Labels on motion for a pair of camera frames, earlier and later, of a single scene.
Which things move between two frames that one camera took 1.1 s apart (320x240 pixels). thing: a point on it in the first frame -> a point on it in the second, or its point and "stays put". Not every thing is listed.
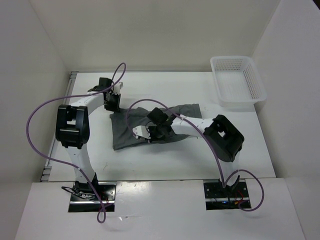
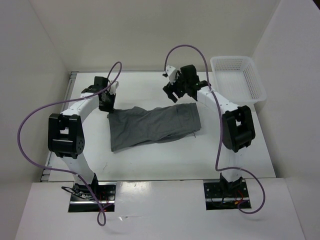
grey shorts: [122, 121] stays put
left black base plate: [82, 199] stays put
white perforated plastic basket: [239, 82] stays put
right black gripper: [153, 139] -> [169, 89]
